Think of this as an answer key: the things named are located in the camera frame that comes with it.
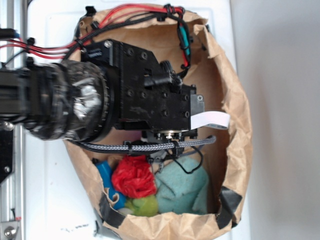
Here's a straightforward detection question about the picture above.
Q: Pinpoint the brown paper bag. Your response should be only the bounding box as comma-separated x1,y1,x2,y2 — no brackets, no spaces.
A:
65,11,253,240

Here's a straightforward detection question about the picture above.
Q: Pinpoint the crumpled red plastic ball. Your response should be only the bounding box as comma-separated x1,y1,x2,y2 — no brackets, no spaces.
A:
111,155,157,199

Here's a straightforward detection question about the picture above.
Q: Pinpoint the red and black cable bundle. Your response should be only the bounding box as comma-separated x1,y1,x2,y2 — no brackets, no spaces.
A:
0,3,195,76

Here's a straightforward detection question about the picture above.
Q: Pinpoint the black mounting plate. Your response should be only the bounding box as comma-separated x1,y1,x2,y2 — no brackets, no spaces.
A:
0,121,15,184

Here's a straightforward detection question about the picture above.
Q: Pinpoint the teal green sponge cloth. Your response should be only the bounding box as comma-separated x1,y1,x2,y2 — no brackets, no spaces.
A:
155,162,209,215

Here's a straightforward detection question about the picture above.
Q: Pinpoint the grey braided cable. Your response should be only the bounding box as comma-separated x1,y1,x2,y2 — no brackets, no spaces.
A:
65,135,217,154

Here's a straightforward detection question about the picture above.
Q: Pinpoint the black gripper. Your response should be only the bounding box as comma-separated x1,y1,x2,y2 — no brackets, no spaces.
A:
81,39,204,139

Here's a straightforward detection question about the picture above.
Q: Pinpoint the aluminium frame rail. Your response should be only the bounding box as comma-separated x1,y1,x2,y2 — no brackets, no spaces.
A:
0,0,28,240

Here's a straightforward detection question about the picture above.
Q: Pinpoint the blue plastic cylinder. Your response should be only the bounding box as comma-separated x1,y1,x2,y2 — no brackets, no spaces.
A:
95,161,126,210

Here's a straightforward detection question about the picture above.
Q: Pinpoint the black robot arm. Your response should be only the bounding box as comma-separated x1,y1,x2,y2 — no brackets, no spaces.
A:
0,39,205,143

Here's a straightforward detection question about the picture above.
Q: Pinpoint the white ribbon cable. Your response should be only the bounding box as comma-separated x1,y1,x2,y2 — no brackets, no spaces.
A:
189,111,231,131

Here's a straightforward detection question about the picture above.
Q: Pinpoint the metal corner bracket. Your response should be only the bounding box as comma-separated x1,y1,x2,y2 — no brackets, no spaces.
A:
0,216,23,240

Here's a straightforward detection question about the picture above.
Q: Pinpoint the lime green fuzzy toy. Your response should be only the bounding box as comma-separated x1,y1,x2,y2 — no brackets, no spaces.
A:
124,195,159,217

